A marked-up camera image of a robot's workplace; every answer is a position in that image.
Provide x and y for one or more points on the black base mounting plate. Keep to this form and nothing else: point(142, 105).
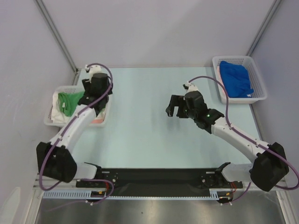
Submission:
point(159, 182)

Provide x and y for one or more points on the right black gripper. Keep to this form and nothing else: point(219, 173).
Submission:
point(178, 105)

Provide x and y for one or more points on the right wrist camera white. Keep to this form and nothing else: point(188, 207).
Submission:
point(189, 87)

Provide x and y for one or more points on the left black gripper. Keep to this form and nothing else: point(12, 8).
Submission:
point(87, 85)

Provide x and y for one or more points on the light pink towel in basket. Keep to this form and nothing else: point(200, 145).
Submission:
point(220, 80)

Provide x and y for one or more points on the aluminium corner post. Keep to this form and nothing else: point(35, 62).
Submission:
point(266, 22)
point(54, 31)

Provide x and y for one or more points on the pink terry towel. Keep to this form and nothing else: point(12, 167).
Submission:
point(100, 118)

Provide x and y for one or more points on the green towel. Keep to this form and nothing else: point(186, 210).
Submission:
point(68, 102)

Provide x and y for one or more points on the right aluminium corner post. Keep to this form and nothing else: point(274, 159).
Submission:
point(266, 22)

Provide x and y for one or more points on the empty white plastic basket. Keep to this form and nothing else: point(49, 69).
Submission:
point(73, 89)

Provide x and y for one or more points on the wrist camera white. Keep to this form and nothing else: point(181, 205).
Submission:
point(189, 87)
point(92, 69)

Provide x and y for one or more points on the blue towel in basket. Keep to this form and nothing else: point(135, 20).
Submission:
point(236, 80)

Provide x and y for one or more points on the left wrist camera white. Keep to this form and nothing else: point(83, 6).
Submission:
point(92, 69)

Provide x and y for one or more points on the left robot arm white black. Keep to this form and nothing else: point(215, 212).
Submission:
point(54, 158)

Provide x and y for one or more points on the white slotted cable duct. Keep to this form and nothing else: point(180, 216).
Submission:
point(87, 195)

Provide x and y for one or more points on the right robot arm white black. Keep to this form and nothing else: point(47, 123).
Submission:
point(266, 167)

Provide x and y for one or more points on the left aluminium corner post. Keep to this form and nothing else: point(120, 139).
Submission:
point(54, 31)

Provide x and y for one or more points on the white basket with towels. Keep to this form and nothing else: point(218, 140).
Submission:
point(256, 80)

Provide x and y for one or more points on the white towel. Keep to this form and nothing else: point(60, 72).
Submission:
point(56, 114)

